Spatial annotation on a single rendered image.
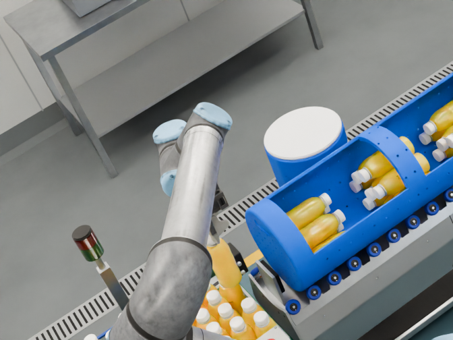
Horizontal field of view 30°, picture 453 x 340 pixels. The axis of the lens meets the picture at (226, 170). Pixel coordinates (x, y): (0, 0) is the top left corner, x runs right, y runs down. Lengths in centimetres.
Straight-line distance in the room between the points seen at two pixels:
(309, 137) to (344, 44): 243
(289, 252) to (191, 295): 92
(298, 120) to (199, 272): 161
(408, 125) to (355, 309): 62
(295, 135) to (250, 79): 236
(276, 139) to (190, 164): 126
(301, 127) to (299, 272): 75
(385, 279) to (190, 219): 116
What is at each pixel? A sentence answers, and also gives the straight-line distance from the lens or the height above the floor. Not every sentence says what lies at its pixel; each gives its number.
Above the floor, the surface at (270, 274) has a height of 105.
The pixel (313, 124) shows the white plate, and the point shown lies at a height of 104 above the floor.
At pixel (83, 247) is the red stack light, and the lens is 257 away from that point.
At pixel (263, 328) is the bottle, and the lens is 234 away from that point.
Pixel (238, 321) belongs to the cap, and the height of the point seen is 108.
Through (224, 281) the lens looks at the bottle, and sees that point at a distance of 235.
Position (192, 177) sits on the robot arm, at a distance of 167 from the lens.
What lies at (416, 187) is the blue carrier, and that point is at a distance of 248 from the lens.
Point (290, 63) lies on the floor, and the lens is 528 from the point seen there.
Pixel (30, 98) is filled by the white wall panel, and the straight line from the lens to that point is 557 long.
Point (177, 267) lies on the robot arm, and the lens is 143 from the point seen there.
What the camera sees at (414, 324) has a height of 15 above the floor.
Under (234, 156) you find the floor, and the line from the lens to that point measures 470.
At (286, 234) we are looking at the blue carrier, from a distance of 233.
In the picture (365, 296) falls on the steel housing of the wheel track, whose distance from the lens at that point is 259.
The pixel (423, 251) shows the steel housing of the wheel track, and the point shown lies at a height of 86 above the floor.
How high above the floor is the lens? 278
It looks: 37 degrees down
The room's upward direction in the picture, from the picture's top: 23 degrees counter-clockwise
